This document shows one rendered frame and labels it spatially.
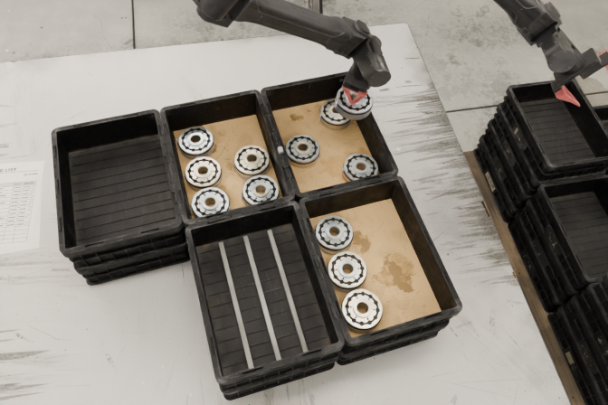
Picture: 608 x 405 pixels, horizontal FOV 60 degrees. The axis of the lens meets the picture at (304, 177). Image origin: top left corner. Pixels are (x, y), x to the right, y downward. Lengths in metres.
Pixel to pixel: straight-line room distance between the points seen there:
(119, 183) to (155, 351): 0.47
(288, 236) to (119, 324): 0.51
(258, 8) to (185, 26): 2.21
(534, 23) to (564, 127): 1.11
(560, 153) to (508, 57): 1.15
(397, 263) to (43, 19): 2.61
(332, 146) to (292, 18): 0.61
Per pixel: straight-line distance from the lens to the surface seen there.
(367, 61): 1.27
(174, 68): 2.03
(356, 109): 1.45
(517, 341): 1.64
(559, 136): 2.36
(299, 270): 1.42
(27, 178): 1.86
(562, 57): 1.32
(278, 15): 1.08
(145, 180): 1.59
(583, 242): 2.27
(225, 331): 1.37
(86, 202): 1.60
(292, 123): 1.67
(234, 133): 1.65
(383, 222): 1.51
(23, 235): 1.76
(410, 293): 1.44
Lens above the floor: 2.14
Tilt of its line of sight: 58 degrees down
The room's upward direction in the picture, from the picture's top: 5 degrees clockwise
